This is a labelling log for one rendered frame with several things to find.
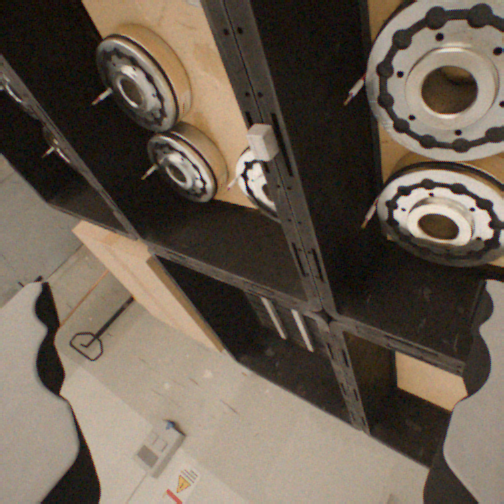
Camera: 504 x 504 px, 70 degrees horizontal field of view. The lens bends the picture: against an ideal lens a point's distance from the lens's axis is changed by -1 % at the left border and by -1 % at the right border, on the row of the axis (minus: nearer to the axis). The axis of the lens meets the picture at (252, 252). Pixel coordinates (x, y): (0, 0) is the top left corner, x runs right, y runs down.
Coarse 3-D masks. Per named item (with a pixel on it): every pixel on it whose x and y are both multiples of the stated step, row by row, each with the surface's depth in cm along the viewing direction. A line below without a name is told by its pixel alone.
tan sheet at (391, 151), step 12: (372, 0) 22; (384, 0) 22; (396, 0) 21; (372, 12) 23; (384, 12) 22; (372, 24) 23; (372, 36) 24; (444, 72) 23; (456, 72) 23; (384, 132) 29; (384, 144) 30; (396, 144) 29; (384, 156) 30; (396, 156) 30; (384, 168) 31; (384, 180) 32
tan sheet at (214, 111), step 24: (96, 0) 36; (120, 0) 34; (144, 0) 32; (168, 0) 31; (96, 24) 38; (120, 24) 36; (144, 24) 34; (168, 24) 33; (192, 24) 31; (192, 48) 33; (216, 48) 32; (192, 72) 36; (216, 72) 34; (192, 96) 38; (216, 96) 36; (192, 120) 42; (216, 120) 39; (240, 120) 37; (216, 144) 42; (240, 144) 40; (240, 192) 47
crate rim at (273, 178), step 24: (216, 0) 17; (216, 24) 18; (0, 48) 33; (240, 72) 19; (240, 96) 21; (48, 120) 39; (72, 144) 41; (264, 168) 24; (120, 216) 49; (288, 216) 27; (144, 240) 51; (288, 240) 29; (216, 264) 44; (264, 288) 40; (312, 288) 33
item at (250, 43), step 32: (224, 0) 17; (256, 0) 16; (256, 32) 17; (256, 64) 18; (256, 96) 20; (288, 128) 21; (288, 160) 23; (288, 192) 25; (320, 256) 28; (320, 288) 32; (352, 320) 34; (448, 352) 29
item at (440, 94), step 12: (432, 72) 22; (432, 84) 22; (444, 84) 23; (456, 84) 23; (468, 84) 23; (432, 96) 22; (444, 96) 22; (456, 96) 22; (468, 96) 22; (444, 108) 22; (456, 108) 21
